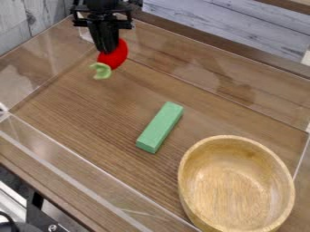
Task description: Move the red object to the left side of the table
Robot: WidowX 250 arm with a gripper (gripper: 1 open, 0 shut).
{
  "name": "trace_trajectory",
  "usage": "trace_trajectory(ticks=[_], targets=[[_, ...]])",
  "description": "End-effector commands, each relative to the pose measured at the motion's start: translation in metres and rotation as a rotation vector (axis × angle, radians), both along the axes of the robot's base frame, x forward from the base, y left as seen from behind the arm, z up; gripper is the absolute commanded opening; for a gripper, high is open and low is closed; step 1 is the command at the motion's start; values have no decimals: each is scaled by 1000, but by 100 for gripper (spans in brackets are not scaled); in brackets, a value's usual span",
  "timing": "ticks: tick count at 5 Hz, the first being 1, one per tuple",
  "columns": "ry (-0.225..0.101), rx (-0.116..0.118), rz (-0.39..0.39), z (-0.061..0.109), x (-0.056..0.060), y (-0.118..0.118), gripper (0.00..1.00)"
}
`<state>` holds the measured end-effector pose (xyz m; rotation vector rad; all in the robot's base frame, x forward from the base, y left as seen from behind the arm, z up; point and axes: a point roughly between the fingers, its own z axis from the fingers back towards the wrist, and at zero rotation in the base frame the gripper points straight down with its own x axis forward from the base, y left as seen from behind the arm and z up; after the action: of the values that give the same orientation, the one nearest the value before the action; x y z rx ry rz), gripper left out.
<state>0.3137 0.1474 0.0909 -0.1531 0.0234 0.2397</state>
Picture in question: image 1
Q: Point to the red plush strawberry toy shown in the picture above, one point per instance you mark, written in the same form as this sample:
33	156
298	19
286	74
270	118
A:
110	61

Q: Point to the green rectangular block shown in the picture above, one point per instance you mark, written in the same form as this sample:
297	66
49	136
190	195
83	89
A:
161	126

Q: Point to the clear acrylic enclosure wall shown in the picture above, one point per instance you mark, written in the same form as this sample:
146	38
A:
69	127

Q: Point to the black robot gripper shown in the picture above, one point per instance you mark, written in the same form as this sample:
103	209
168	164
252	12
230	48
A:
90	13

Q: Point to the wooden bowl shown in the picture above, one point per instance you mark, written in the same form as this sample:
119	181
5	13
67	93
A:
234	185

